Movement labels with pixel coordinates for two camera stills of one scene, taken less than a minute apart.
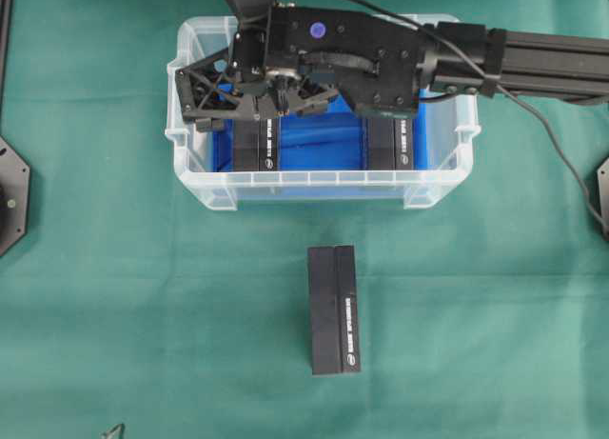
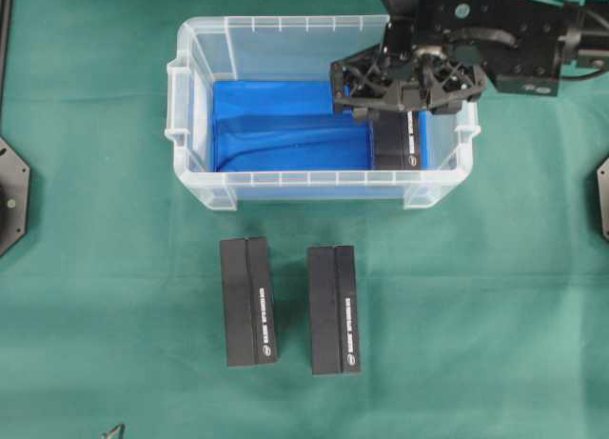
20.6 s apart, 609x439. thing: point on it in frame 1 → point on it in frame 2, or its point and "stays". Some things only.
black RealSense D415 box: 334,309 stays
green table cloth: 127,311 stays
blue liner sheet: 330,138 stays
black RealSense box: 255,145 → 247,301
